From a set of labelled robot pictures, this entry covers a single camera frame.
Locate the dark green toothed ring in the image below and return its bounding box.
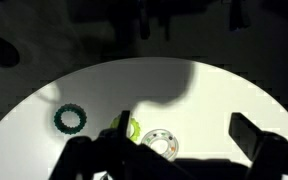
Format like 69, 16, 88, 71
53, 103, 88, 136

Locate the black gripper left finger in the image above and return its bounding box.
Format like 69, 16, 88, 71
115, 110, 132, 145

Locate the clear ring with coloured beads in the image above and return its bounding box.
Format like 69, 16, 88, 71
140, 128, 180, 162

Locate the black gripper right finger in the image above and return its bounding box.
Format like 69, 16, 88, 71
228, 112, 269, 162

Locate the yellow-green toothed ring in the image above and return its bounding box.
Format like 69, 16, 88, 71
109, 114, 141, 142

